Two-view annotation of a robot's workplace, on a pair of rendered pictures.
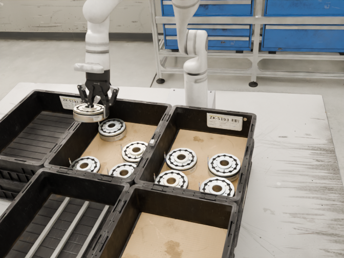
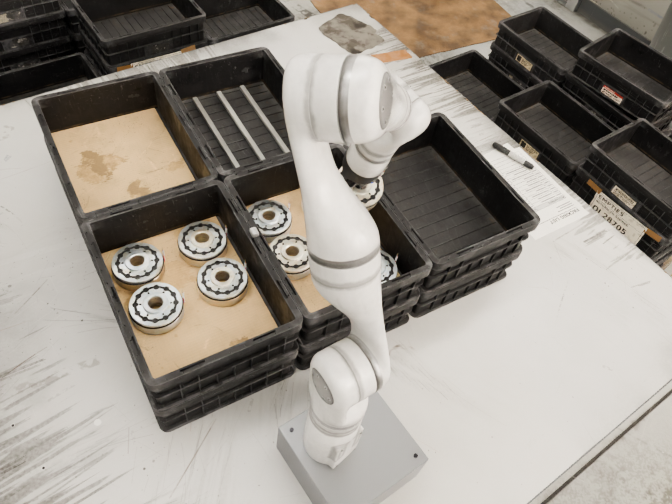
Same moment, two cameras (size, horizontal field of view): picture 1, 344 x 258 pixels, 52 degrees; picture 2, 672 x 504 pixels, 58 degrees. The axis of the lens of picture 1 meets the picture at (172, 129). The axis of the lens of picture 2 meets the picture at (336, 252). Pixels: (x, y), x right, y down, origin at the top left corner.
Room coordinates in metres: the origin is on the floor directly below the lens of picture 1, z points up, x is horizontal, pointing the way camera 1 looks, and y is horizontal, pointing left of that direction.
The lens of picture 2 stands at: (1.40, -0.49, 1.90)
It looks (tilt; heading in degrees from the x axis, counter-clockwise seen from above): 52 degrees down; 121
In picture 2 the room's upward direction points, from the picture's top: 11 degrees clockwise
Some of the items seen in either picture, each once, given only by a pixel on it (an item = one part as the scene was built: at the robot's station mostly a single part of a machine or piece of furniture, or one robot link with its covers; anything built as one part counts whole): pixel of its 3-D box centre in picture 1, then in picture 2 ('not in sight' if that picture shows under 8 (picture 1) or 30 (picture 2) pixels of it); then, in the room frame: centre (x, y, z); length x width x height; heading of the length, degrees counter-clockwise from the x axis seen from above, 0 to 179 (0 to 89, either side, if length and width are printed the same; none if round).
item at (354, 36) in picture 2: not in sight; (350, 31); (0.34, 1.07, 0.71); 0.22 x 0.19 x 0.01; 165
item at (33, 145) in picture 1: (42, 135); (432, 198); (1.05, 0.48, 0.87); 0.40 x 0.30 x 0.11; 160
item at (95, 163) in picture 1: (84, 167); not in sight; (0.86, 0.30, 0.86); 0.10 x 0.10 x 0.01
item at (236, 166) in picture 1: (224, 164); (155, 304); (0.81, -0.15, 0.86); 0.10 x 0.10 x 0.01
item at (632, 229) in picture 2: not in sight; (612, 222); (1.41, 1.28, 0.41); 0.31 x 0.02 x 0.16; 165
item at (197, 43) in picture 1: (195, 52); (343, 383); (1.23, -0.11, 1.05); 0.09 x 0.09 x 0.17; 73
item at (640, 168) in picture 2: not in sight; (629, 209); (1.43, 1.44, 0.37); 0.40 x 0.30 x 0.45; 165
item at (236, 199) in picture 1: (200, 147); (189, 273); (0.84, -0.08, 0.92); 0.40 x 0.30 x 0.02; 160
